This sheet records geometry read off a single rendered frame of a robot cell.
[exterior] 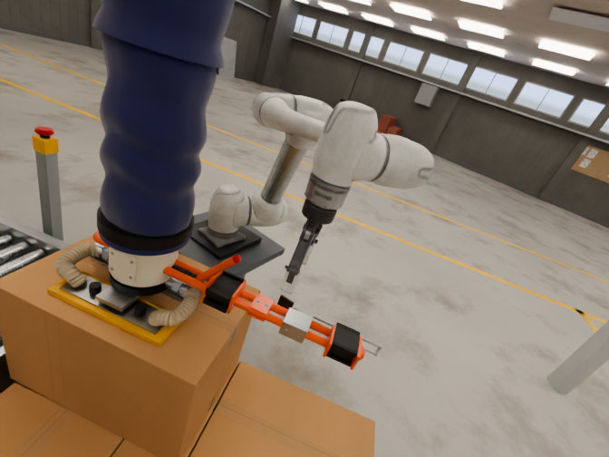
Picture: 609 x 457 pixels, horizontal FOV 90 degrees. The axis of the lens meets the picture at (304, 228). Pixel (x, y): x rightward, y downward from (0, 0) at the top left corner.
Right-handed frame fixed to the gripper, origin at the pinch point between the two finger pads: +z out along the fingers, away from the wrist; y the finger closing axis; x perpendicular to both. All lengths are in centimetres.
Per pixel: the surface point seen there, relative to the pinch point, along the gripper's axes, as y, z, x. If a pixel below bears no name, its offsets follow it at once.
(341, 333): 0.2, 11.7, 16.9
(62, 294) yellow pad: 15, 25, -54
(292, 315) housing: 0.7, 12.5, 3.2
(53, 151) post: -49, 27, -132
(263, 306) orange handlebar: 2.3, 12.7, -4.6
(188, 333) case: 8.3, 26.9, -21.1
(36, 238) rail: -29, 62, -121
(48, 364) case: 20, 49, -55
